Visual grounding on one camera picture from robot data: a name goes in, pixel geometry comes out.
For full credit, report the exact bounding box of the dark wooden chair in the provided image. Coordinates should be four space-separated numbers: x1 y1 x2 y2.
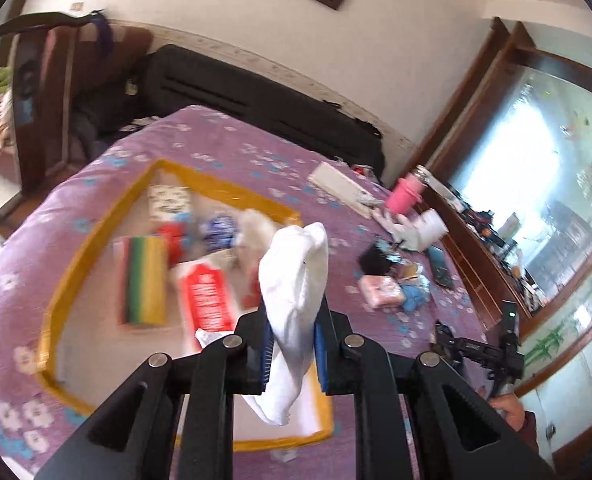
0 11 113 237

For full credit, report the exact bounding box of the striped colourful cloth pack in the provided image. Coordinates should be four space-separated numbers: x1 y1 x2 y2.
114 235 168 328

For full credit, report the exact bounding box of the large white towel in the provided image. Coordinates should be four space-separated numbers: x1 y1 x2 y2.
234 209 278 266

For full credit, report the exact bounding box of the black smartphone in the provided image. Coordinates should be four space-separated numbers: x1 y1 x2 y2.
425 245 453 289

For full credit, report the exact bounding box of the brown armchair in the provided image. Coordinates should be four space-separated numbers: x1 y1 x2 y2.
12 24 153 192

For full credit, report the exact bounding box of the floral tissue pack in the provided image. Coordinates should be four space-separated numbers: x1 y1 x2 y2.
147 184 193 222

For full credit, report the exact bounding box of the white cloth sock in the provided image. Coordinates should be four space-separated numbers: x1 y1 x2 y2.
245 222 328 426

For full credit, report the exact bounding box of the white work glove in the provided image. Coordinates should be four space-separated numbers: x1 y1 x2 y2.
371 208 427 252

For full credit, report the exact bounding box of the yellow cardboard tray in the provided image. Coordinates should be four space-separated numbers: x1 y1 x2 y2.
36 158 335 454

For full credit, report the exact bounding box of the blue white plastic bag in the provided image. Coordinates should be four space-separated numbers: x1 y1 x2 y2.
198 212 238 252

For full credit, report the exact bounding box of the blue cloth ball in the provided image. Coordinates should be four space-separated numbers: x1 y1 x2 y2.
399 281 430 312

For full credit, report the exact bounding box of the paper notebook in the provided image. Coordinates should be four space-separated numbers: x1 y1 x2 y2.
307 162 384 218

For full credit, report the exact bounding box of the pink tissue pack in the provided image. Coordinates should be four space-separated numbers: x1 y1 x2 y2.
358 275 406 310

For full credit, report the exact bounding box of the black sofa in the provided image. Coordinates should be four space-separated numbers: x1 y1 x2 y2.
139 44 385 178

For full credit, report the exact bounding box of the person right hand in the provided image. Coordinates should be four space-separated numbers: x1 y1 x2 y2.
488 393 526 432

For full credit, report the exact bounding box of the pink bottle with knit sleeve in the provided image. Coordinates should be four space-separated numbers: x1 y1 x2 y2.
385 165 430 214

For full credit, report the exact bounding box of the red white tissue pack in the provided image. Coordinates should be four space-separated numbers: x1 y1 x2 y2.
171 249 249 356

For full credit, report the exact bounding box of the red plastic bag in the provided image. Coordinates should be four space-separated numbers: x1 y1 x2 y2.
155 222 185 266

